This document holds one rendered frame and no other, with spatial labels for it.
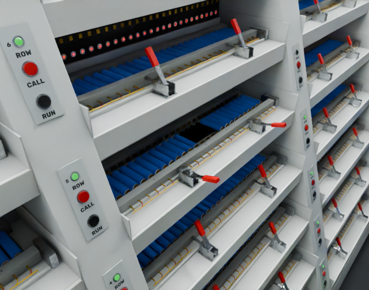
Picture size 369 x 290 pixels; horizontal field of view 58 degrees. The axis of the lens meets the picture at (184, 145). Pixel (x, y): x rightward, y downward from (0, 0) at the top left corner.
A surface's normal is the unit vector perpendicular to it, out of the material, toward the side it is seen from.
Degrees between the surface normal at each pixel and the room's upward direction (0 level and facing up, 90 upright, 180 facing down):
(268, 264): 19
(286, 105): 90
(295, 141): 90
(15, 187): 109
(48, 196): 90
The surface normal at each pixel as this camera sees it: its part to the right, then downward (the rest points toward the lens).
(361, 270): -0.24, -0.90
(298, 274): 0.00, -0.83
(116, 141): 0.75, 0.37
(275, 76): -0.66, 0.43
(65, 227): 0.71, 0.08
